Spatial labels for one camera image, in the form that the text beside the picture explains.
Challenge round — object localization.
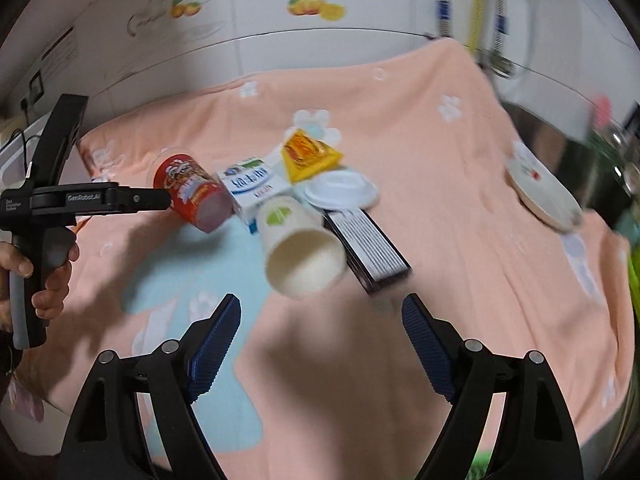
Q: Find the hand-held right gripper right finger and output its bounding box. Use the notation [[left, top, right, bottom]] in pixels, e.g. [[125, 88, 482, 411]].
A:
[[401, 294, 585, 480]]

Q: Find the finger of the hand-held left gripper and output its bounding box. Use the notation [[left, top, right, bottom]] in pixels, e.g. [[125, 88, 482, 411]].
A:
[[117, 186, 173, 214]]

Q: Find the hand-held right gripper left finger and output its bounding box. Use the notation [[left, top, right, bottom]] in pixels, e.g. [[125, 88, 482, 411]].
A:
[[59, 294, 242, 480]]

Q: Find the red snack can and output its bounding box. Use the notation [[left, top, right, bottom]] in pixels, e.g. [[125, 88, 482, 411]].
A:
[[152, 146, 235, 235]]

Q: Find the white green milk carton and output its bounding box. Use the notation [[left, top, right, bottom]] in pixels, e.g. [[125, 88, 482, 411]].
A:
[[216, 156, 292, 235]]

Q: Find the black cigarette box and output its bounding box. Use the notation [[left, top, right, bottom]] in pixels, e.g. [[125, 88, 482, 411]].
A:
[[321, 207, 412, 296]]

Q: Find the white paper cup green print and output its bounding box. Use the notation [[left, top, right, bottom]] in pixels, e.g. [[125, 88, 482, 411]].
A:
[[255, 194, 347, 301]]

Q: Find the yellow triangular snack pack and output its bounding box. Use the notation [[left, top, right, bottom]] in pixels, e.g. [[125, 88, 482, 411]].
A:
[[281, 129, 347, 184]]

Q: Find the white plastic cup lid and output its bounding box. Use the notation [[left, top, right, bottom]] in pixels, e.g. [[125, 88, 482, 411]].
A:
[[302, 170, 379, 210]]

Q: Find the person's left hand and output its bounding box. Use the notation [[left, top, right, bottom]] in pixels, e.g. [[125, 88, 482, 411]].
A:
[[0, 240, 73, 322]]

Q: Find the white ceramic dish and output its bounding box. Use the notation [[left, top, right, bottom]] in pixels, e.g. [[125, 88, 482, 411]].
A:
[[505, 142, 586, 233]]

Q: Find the peach flower print blanket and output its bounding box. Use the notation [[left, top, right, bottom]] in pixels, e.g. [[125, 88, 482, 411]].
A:
[[10, 37, 633, 471]]

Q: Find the dark utensil holder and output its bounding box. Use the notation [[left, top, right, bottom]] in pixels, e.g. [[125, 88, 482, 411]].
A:
[[575, 130, 640, 231]]

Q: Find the stainless steel container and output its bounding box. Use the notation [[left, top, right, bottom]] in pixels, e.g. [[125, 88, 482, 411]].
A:
[[500, 100, 586, 171]]

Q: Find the pink brush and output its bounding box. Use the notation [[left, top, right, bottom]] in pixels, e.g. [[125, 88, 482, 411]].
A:
[[592, 95, 613, 128]]

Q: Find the metal water valve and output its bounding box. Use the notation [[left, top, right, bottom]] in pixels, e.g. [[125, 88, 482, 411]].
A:
[[480, 47, 516, 78]]

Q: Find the black power cable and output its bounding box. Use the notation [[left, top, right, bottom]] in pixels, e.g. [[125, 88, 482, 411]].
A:
[[7, 127, 33, 183]]

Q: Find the wall power socket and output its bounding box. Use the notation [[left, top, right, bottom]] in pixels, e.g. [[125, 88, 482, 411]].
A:
[[27, 72, 46, 106]]

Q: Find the white wall label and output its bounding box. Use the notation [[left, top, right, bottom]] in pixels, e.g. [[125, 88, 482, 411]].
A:
[[37, 25, 81, 78]]

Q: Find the yellow gas hose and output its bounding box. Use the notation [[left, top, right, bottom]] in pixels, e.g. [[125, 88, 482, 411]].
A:
[[467, 0, 488, 56]]

